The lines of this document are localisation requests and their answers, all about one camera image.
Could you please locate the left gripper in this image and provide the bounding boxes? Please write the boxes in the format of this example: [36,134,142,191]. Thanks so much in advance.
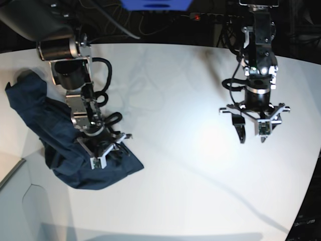
[219,87,291,144]

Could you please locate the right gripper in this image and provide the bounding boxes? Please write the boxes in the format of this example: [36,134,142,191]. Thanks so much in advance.
[76,126,132,161]

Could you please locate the dark blue t-shirt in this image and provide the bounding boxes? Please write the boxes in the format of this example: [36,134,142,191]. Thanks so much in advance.
[5,71,144,190]

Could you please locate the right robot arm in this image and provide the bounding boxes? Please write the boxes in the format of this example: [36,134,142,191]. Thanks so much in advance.
[1,1,130,168]

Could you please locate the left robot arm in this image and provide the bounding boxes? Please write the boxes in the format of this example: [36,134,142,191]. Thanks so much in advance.
[220,1,290,144]

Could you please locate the black power strip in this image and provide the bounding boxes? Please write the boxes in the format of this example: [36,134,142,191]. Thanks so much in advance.
[186,13,243,24]

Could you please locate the blue box overhead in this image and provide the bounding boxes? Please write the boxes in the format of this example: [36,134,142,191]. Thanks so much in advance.
[121,0,193,11]

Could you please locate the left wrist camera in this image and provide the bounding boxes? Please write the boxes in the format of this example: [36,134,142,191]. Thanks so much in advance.
[255,121,272,137]

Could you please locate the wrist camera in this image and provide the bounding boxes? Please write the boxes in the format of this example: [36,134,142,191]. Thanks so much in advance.
[255,121,272,137]
[90,157,102,170]

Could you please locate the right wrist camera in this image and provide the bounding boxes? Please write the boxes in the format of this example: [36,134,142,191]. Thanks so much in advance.
[90,157,102,170]

